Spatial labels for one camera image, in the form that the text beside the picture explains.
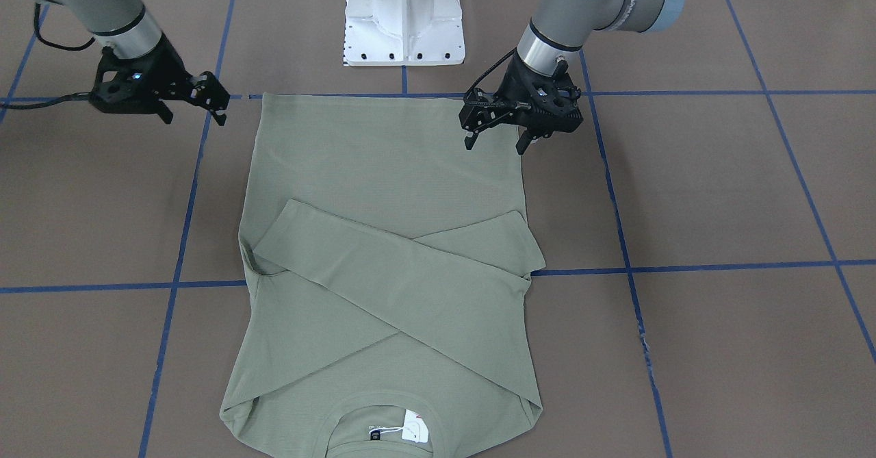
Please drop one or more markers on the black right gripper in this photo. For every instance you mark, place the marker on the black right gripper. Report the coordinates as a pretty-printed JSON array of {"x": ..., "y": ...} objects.
[{"x": 162, "y": 65}]

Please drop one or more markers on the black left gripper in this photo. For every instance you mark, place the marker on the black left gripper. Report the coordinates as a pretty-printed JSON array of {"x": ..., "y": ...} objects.
[{"x": 512, "y": 83}]

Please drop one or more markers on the olive green long-sleeve shirt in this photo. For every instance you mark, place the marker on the olive green long-sleeve shirt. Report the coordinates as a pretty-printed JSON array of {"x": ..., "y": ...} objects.
[{"x": 387, "y": 269}]

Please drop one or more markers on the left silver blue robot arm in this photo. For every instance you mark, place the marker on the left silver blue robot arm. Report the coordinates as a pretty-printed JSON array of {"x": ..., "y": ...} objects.
[{"x": 561, "y": 27}]

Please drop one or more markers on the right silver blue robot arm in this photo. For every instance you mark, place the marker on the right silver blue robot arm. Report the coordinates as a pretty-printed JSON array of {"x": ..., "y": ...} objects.
[{"x": 126, "y": 26}]

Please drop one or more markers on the white paper hang tag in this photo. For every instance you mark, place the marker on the white paper hang tag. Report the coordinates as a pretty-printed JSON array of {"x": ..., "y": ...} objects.
[{"x": 414, "y": 428}]

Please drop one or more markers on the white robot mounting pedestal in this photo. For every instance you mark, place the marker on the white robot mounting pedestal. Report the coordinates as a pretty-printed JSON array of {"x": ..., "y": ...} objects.
[{"x": 394, "y": 33}]

